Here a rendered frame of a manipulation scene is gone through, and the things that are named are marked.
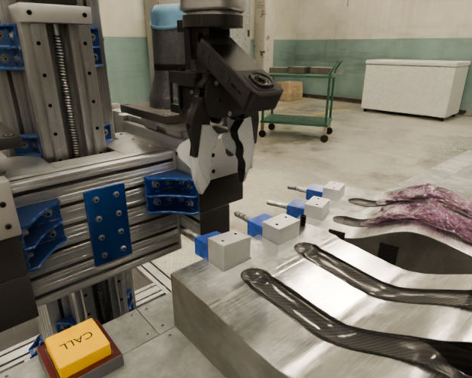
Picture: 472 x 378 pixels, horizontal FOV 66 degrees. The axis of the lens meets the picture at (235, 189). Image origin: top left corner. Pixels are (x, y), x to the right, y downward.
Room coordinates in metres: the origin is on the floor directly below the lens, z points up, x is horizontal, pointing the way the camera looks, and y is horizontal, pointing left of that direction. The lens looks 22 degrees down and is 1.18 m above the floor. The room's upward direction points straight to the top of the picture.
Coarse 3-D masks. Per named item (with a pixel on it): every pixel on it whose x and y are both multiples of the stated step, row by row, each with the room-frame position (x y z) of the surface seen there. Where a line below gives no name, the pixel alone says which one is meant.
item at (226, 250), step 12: (204, 240) 0.47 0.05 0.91; (216, 240) 0.44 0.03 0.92; (228, 240) 0.44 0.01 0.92; (240, 240) 0.44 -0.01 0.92; (204, 252) 0.46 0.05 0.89; (216, 252) 0.43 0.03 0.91; (228, 252) 0.43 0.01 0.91; (240, 252) 0.44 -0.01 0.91; (216, 264) 0.43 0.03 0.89; (228, 264) 0.43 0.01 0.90
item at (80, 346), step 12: (84, 324) 0.38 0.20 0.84; (96, 324) 0.38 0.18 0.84; (60, 336) 0.35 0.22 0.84; (72, 336) 0.35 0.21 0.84; (84, 336) 0.35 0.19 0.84; (96, 336) 0.35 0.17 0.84; (48, 348) 0.34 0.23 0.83; (60, 348) 0.33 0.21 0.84; (72, 348) 0.33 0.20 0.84; (84, 348) 0.33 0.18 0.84; (96, 348) 0.33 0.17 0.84; (108, 348) 0.34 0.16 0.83; (60, 360) 0.32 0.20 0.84; (72, 360) 0.32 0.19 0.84; (84, 360) 0.32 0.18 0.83; (96, 360) 0.33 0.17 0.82; (60, 372) 0.31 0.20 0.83; (72, 372) 0.31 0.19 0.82
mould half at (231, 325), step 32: (256, 256) 0.45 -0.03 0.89; (288, 256) 0.45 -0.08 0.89; (352, 256) 0.46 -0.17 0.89; (192, 288) 0.38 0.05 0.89; (224, 288) 0.38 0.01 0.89; (320, 288) 0.39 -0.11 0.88; (352, 288) 0.39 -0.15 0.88; (416, 288) 0.37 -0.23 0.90; (448, 288) 0.35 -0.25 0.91; (192, 320) 0.38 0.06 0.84; (224, 320) 0.33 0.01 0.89; (256, 320) 0.33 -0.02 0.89; (288, 320) 0.33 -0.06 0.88; (352, 320) 0.33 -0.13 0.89; (384, 320) 0.31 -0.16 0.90; (416, 320) 0.30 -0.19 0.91; (448, 320) 0.28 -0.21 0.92; (224, 352) 0.33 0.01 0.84; (256, 352) 0.29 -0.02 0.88; (288, 352) 0.28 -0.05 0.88; (320, 352) 0.28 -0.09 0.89; (352, 352) 0.27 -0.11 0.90
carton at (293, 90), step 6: (282, 84) 8.39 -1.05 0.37; (288, 84) 8.30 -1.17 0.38; (294, 84) 8.47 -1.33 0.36; (300, 84) 8.66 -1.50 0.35; (288, 90) 8.31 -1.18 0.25; (294, 90) 8.46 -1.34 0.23; (300, 90) 8.65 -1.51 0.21; (282, 96) 8.37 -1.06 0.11; (288, 96) 8.32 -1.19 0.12; (294, 96) 8.48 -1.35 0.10; (300, 96) 8.67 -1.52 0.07
